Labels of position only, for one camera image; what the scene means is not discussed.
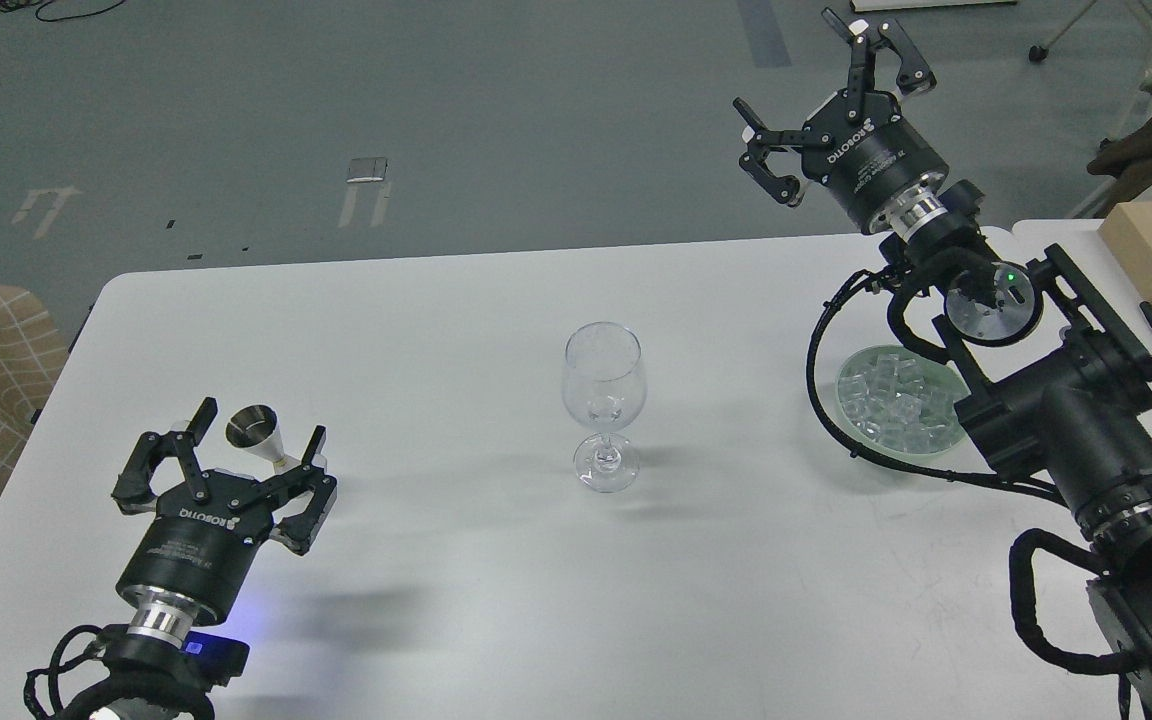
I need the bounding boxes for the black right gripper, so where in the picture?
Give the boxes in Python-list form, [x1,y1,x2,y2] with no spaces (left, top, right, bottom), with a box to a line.
[733,8,948,234]

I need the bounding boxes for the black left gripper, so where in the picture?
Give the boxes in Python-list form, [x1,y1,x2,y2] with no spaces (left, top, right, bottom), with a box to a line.
[111,397,338,626]

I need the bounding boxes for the steel cocktail jigger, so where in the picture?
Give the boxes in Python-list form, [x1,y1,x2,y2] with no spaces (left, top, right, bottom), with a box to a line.
[223,404,302,479]

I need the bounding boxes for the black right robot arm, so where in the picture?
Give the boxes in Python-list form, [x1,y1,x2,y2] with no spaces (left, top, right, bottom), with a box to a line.
[733,8,1152,719]

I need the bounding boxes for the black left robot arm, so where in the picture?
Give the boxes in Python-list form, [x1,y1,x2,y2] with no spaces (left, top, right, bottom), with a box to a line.
[22,397,338,719]

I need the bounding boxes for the green bowl of ice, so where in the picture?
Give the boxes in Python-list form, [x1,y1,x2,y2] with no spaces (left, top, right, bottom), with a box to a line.
[835,344,968,462]

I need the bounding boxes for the clear wine glass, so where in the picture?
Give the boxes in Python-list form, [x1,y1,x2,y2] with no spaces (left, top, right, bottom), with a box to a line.
[561,323,646,493]

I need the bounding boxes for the black floor cable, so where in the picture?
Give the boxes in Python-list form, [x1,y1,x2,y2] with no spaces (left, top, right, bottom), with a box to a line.
[0,0,127,43]

